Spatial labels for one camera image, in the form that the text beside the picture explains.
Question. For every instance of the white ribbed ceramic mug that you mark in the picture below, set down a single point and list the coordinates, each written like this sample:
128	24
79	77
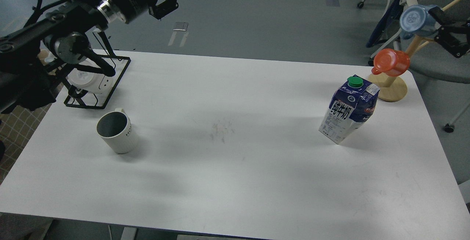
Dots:
117	131

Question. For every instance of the orange plastic cup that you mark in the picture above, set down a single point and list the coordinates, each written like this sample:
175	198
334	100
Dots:
390	62

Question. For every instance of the blue plastic cup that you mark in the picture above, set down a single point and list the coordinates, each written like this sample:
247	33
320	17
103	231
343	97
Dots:
416	20

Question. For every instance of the black wire cup rack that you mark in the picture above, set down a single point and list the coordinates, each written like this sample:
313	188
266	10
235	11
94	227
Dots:
82	99

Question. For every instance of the beige checkered cloth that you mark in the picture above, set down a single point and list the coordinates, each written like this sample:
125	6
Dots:
16	131

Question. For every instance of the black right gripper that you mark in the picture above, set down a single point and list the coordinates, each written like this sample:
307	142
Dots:
453	36

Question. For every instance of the white cup on rack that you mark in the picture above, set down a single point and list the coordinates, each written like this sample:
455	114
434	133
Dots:
96	83

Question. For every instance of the wooden mug tree stand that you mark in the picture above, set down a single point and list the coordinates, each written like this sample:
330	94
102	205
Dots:
393	88

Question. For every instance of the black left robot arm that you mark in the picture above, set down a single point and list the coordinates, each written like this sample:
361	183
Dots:
53	42

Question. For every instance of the blue white milk carton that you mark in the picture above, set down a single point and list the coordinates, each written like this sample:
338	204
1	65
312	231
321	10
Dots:
350	107

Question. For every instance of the grey office chair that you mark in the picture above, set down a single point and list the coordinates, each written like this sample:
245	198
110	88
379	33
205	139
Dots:
433	60

